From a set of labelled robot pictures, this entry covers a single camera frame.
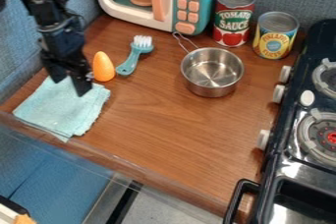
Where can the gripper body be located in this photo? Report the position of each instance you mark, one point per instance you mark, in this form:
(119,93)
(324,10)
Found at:
(63,43)

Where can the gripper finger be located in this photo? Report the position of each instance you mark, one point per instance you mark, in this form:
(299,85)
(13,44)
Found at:
(81,79)
(55,73)

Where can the light blue cloth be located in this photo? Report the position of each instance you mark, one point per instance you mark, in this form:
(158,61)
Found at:
(61,108)

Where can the silver pot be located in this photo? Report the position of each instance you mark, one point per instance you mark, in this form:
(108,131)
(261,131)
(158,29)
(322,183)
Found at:
(212,70)

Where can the orange toy carrot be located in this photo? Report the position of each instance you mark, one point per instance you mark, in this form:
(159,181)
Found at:
(103,67)

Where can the teal toy brush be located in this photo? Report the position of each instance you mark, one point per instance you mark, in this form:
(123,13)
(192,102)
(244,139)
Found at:
(133,56)

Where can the red tomato sauce can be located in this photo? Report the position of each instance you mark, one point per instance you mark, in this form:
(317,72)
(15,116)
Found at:
(233,16)

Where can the yellow pineapple can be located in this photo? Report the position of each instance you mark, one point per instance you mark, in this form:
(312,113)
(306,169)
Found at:
(274,35)

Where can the toy stove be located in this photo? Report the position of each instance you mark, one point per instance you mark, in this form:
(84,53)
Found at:
(302,129)

